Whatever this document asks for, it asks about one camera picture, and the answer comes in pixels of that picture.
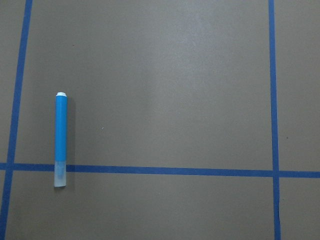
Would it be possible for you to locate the blue highlighter pen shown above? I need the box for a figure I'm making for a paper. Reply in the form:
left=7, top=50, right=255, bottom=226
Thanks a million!
left=54, top=92, right=68, bottom=188

